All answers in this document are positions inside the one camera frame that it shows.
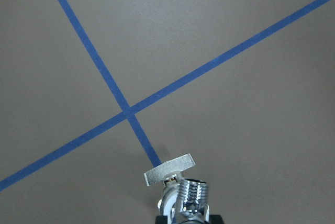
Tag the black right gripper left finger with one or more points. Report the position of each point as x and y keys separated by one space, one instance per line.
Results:
x=162 y=219

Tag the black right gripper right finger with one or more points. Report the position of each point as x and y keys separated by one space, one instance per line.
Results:
x=215 y=219

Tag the PPR valve with white ends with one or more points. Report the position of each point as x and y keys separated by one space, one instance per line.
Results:
x=169 y=174

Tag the small chrome valve fitting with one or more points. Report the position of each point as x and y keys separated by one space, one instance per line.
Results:
x=192 y=202

